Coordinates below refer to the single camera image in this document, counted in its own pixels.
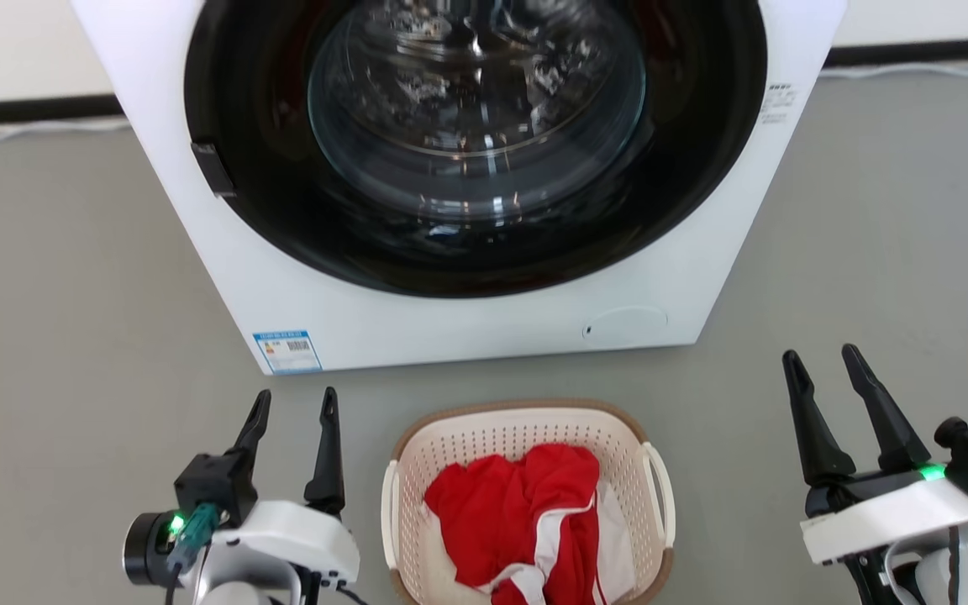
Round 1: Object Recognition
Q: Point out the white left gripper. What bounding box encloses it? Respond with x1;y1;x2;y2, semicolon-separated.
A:
196;387;360;592

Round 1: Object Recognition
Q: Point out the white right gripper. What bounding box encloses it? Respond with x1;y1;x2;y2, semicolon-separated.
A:
781;344;968;566

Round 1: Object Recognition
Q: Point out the cream perforated plastic laundry basket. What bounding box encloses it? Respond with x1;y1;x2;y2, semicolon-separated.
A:
381;399;676;605

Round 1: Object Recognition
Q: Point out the blue energy label sticker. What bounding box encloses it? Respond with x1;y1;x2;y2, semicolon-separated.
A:
252;330;324;375

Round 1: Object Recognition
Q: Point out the white front-load washing machine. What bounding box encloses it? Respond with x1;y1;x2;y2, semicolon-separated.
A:
71;0;849;376

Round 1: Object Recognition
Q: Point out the red garment with white trim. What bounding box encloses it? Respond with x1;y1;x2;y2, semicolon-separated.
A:
423;444;604;605

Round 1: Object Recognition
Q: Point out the black round glass washer door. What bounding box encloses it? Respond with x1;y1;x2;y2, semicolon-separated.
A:
183;0;769;299

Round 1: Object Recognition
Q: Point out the black washer door latch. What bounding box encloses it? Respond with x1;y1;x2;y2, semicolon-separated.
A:
191;141;238;199

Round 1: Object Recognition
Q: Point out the small grey text sticker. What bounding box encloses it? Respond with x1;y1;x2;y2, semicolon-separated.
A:
759;82;798;126

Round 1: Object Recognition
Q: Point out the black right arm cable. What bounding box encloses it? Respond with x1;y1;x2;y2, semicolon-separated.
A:
945;524;962;605

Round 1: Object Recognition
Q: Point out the white floor cable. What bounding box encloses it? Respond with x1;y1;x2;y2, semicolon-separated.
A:
818;59;968;81
0;118;130;146

